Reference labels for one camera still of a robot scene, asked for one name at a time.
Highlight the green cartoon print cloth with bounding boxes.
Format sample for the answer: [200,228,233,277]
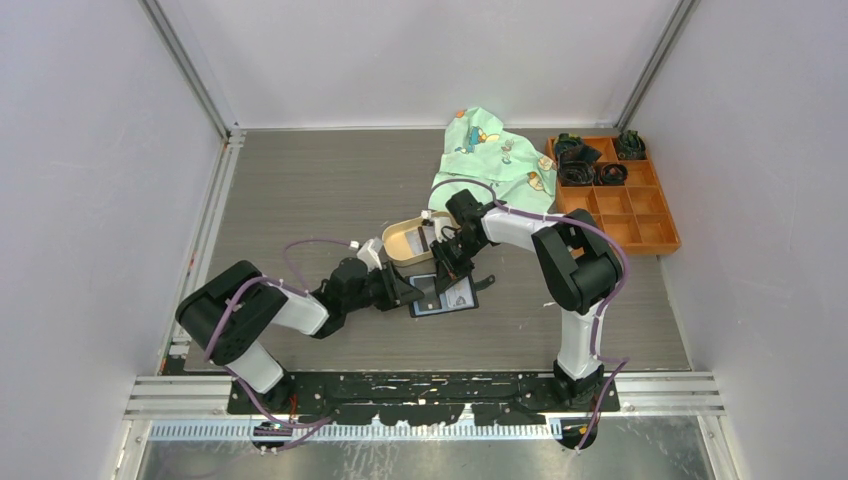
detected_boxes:
[427,107,556,214]

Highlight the black coiled strap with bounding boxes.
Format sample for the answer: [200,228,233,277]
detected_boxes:
[594,162,629,187]
[553,132,603,166]
[557,160,598,187]
[612,129,648,162]

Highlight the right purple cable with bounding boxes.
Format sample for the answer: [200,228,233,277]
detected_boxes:
[427,178,631,453]

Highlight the black card holder wallet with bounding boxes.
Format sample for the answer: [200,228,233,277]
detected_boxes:
[408,273,496,318]

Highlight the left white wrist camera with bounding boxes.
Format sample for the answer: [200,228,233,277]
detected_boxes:
[349,237,383,271]

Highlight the beige oval tray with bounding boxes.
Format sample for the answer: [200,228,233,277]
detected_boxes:
[382,214,433,267]

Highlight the purple cable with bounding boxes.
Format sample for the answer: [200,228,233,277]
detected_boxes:
[427,178,631,453]
[201,238,359,453]

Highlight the black gold VIP card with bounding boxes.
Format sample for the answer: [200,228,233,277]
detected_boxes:
[414,276,443,315]

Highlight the orange compartment tray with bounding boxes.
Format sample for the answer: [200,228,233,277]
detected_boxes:
[555,135,681,255]

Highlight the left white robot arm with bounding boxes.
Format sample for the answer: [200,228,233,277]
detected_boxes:
[175,257,425,413]

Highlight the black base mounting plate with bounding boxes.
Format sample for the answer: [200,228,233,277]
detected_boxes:
[264,372,620,426]

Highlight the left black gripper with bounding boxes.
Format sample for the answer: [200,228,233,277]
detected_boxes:
[343,260,423,313]

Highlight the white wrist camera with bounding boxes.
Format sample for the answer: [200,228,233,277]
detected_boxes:
[420,210,458,245]
[349,237,383,271]

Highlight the silver VIP card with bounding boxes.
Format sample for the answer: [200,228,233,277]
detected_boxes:
[405,226,436,256]

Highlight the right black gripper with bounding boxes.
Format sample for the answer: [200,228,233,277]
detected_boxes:
[430,233,486,295]

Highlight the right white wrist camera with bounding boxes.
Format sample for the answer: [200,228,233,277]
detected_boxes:
[420,210,458,245]

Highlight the aluminium cable duct rail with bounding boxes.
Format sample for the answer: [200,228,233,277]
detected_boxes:
[148,419,562,442]

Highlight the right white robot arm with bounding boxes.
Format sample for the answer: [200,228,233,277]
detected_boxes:
[430,189,625,411]

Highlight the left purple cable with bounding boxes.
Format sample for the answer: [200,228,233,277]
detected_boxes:
[201,238,359,453]

